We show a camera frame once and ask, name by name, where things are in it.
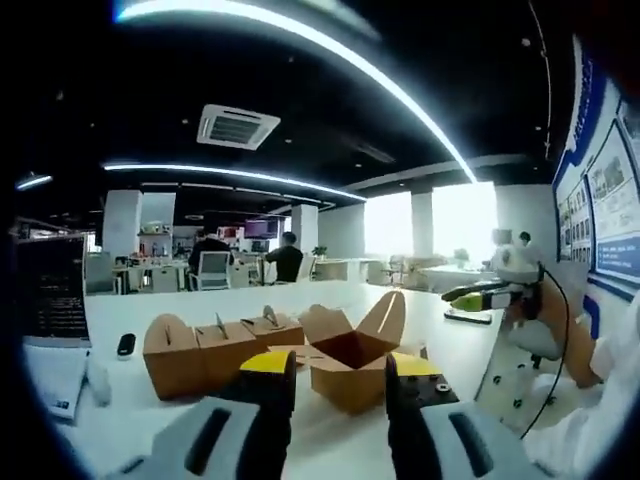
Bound small black oval device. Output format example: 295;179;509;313
116;332;138;361

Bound black smartphone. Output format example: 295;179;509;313
444;308;494;327

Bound person's white clothing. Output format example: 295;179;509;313
524;299;640;477

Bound person's right hand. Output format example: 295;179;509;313
513;294;546;329

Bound white laptop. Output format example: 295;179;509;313
16;234;94;422

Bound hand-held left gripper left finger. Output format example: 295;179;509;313
119;349;297;480

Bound ceiling air conditioner vent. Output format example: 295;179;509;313
196;103;282;152

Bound blue framed wall poster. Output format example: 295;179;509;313
551;34;640;302

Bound shelf with colourful items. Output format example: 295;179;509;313
136;226;174;257

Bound monitor with purple screen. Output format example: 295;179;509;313
244;219;279;239

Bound white mesh office chair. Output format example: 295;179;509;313
196;250;233;292

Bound short ceiling light strip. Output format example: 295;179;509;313
14;173;54;192

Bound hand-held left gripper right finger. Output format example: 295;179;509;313
384;352;547;480

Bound long curved ceiling light strip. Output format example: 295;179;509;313
114;0;480;185

